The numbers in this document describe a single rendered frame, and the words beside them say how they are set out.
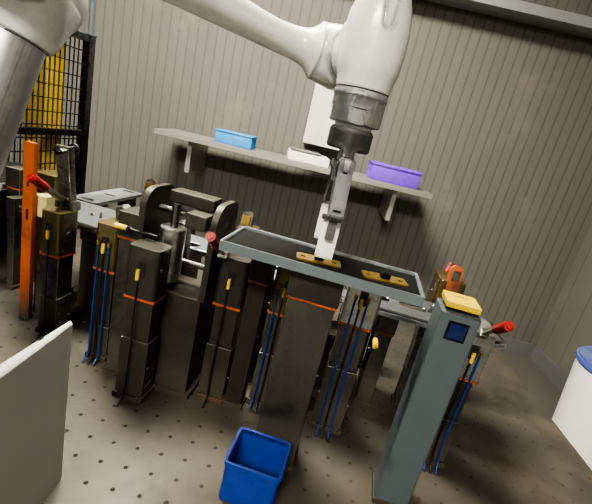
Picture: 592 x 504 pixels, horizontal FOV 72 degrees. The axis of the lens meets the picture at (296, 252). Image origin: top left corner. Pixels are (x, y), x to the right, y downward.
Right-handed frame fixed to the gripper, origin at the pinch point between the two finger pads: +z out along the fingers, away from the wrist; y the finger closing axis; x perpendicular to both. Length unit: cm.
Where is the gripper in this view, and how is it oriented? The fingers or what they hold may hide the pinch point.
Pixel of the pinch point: (323, 240)
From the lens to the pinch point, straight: 75.0
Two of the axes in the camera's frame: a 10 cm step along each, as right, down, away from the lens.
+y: -0.4, 2.9, -9.6
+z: -2.2, 9.3, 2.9
